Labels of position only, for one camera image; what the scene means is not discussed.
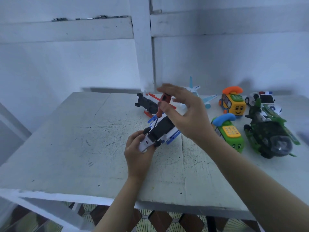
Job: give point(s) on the green orange toy car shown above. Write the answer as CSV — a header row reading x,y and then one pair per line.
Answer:
x,y
231,135

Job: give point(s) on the dark green toy helicopter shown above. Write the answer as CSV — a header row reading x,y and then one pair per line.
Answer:
x,y
271,135

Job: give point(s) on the white blue toy vehicle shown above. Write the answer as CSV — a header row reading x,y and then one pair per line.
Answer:
x,y
161,130

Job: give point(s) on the white toy airplane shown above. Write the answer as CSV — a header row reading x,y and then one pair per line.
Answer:
x,y
206,99

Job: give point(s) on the yellow orange toy car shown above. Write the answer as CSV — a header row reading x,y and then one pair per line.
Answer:
x,y
233,103

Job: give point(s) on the red screwdriver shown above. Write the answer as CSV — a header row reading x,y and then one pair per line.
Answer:
x,y
165,99

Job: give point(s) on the person's left hand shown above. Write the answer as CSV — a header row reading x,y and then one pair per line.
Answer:
x,y
139,159

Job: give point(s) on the black white toy car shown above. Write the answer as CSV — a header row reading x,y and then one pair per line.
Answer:
x,y
266,99

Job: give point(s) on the person's right hand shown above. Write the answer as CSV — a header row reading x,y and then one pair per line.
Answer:
x,y
193,118

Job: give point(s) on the person's right forearm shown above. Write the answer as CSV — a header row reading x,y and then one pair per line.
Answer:
x,y
256,186

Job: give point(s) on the person's left forearm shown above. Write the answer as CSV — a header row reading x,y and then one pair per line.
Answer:
x,y
120,207

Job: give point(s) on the red white toy vehicle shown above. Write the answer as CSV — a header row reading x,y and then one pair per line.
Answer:
x,y
147,103

